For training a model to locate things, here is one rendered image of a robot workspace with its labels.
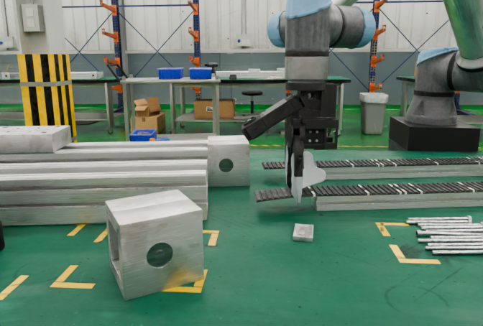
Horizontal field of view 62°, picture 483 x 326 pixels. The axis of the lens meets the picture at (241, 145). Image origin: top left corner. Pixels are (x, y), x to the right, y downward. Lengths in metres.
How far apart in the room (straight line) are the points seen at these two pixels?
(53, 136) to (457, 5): 0.98
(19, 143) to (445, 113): 1.14
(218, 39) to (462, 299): 8.13
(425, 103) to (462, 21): 0.29
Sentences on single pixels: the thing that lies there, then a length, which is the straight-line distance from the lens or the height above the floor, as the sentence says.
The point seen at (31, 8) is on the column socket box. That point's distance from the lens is 4.12.
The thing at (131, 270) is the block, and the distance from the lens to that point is 0.50.
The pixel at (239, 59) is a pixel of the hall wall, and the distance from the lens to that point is 8.43.
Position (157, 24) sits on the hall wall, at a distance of 8.78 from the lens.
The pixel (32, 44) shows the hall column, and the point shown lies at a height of 1.19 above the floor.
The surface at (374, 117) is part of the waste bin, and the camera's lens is 5.87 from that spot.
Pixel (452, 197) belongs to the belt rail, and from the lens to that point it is 0.86.
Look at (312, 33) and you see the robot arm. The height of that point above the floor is 1.09.
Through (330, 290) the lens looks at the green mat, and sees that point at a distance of 0.53.
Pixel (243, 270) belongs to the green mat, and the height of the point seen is 0.78.
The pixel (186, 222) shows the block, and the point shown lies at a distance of 0.50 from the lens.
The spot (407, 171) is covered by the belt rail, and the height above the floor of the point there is 0.79.
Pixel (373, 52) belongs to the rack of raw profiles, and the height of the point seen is 1.15.
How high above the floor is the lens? 1.06
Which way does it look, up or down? 12 degrees down
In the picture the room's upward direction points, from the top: straight up
